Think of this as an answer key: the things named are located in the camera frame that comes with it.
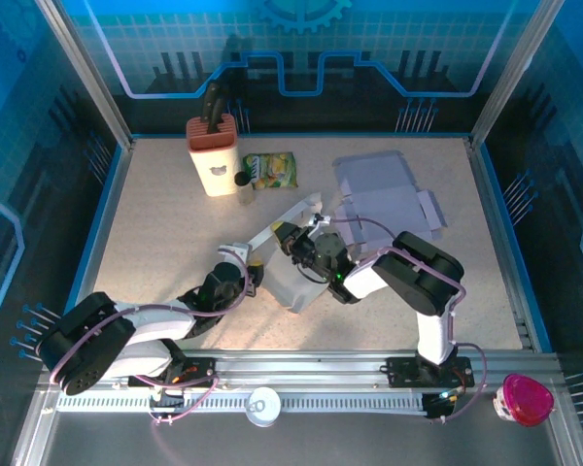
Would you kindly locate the aluminium frame post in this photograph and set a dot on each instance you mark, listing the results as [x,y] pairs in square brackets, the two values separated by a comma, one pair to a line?
[92,82]
[509,82]

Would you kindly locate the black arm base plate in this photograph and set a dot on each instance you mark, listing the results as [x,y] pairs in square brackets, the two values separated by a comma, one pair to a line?
[205,370]
[401,371]

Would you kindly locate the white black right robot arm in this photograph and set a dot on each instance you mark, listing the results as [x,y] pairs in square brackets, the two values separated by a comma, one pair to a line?
[418,272]

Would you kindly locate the beige bottle black cap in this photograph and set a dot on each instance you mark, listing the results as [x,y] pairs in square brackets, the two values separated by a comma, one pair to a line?
[242,178]

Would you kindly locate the aluminium front rail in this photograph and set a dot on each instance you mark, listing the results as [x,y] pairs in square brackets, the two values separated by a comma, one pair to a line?
[296,369]

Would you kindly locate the green yellow snack bag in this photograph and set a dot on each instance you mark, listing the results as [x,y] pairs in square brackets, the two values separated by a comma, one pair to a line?
[277,170]

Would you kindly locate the black controller board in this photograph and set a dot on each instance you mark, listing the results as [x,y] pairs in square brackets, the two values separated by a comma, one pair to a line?
[167,398]
[439,405]

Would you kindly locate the pink lidded container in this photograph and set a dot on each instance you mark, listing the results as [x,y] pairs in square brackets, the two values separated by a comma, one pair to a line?
[524,398]

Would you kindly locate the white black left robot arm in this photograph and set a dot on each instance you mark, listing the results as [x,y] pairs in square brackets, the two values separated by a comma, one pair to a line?
[150,320]

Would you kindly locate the cream knife block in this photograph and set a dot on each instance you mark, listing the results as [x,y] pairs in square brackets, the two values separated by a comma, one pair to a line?
[214,160]

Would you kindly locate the white round can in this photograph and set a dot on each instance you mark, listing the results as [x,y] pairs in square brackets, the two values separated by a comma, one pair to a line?
[263,408]

